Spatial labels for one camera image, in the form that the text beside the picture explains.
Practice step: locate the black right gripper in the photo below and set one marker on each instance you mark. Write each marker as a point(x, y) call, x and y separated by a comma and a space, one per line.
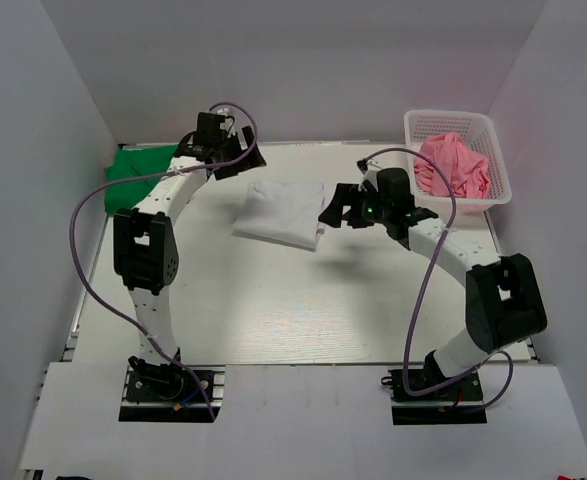
point(348, 195)

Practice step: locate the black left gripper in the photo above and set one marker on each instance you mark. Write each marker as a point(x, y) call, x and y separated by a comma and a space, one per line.
point(251, 161)

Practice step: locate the white t-shirt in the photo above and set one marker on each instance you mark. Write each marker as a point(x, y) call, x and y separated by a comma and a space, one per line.
point(282, 212)

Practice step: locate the pink t-shirt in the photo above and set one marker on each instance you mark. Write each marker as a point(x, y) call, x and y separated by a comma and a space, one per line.
point(466, 171)

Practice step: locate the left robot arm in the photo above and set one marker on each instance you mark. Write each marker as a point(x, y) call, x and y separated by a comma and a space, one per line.
point(145, 249)

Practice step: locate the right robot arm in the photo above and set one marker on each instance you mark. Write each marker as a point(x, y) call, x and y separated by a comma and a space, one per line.
point(503, 303)

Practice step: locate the white plastic basket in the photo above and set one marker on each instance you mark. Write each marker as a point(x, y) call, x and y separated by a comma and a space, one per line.
point(478, 134)

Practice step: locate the green folded t-shirt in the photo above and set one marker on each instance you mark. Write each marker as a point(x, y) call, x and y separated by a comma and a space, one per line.
point(133, 164)

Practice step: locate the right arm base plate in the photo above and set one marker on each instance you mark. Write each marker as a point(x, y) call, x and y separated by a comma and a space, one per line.
point(459, 404)

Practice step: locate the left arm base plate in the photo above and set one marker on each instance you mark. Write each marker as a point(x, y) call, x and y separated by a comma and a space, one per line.
point(167, 394)

